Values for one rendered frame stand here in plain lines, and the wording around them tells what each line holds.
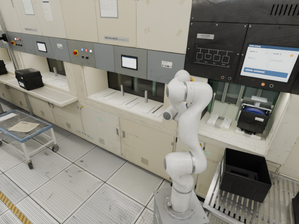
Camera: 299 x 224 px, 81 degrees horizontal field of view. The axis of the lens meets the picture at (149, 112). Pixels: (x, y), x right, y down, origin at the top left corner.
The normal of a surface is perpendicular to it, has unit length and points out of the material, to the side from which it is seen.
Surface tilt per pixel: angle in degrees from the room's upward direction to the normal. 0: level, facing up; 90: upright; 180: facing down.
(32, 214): 0
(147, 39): 90
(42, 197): 0
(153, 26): 90
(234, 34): 90
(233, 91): 90
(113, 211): 0
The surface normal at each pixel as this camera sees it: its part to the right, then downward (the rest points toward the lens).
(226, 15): -0.52, 0.40
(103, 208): 0.03, -0.88
